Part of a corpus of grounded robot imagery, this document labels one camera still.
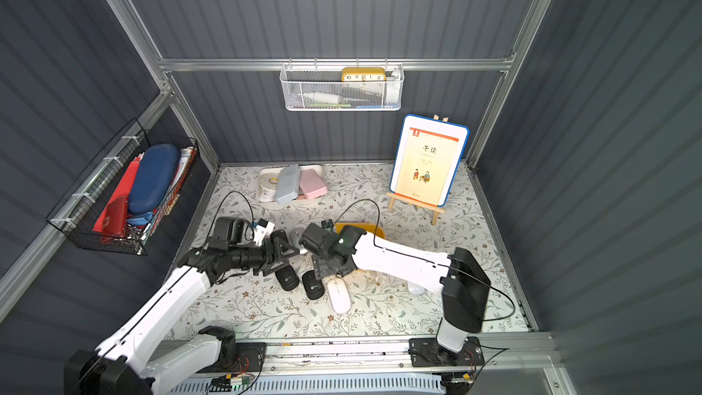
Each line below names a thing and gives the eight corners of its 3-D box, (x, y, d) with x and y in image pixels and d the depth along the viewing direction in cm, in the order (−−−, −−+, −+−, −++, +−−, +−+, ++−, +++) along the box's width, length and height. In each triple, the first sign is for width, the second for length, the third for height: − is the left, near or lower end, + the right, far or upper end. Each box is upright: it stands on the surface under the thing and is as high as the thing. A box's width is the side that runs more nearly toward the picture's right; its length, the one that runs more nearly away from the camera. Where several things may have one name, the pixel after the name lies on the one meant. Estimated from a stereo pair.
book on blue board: (387, 206, 108) (396, 140, 82) (395, 180, 117) (406, 113, 91) (438, 220, 104) (465, 155, 78) (443, 192, 113) (469, 125, 87)
